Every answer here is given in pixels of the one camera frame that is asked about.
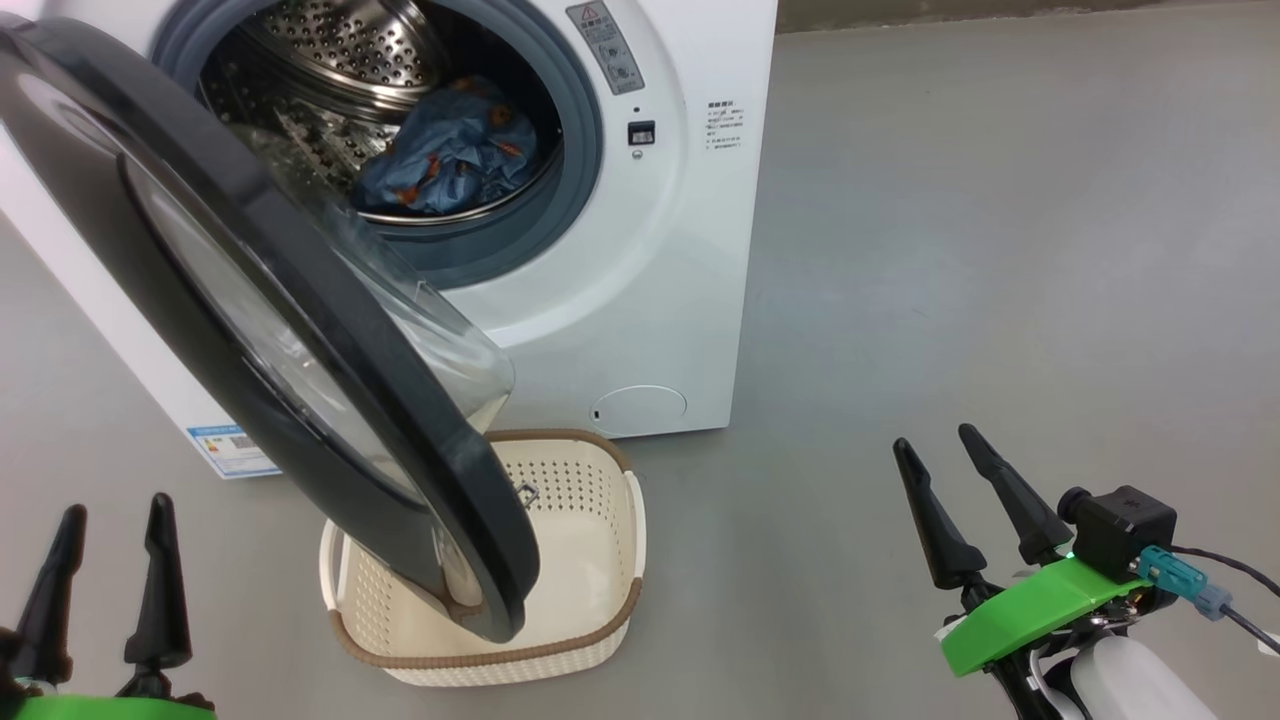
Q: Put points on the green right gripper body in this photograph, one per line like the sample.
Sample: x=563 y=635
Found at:
x=1030 y=615

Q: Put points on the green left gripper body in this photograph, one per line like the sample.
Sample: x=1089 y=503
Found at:
x=100 y=708

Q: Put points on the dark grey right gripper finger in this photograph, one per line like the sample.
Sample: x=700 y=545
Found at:
x=945 y=540
x=1030 y=520

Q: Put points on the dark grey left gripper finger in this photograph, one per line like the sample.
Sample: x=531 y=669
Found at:
x=160 y=600
x=50 y=610

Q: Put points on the washing machine glass door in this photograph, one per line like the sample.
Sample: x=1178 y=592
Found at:
x=350 y=350

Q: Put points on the blue cartoon print garment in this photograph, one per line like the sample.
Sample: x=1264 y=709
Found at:
x=470 y=130

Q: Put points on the white round filter cover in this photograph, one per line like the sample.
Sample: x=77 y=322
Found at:
x=638 y=410

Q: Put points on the white front-load washing machine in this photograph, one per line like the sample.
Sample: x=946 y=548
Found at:
x=680 y=300

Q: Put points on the stainless steel washer drum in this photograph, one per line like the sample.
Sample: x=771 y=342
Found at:
x=350 y=50

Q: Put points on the blue energy label sticker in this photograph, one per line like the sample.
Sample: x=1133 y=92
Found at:
x=232 y=452

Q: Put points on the cream perforated laundry basket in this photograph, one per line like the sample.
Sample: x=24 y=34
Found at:
x=580 y=560

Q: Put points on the grey warning sticker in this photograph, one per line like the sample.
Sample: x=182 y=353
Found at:
x=605 y=45

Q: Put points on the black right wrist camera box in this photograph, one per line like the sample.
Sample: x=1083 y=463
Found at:
x=1125 y=530

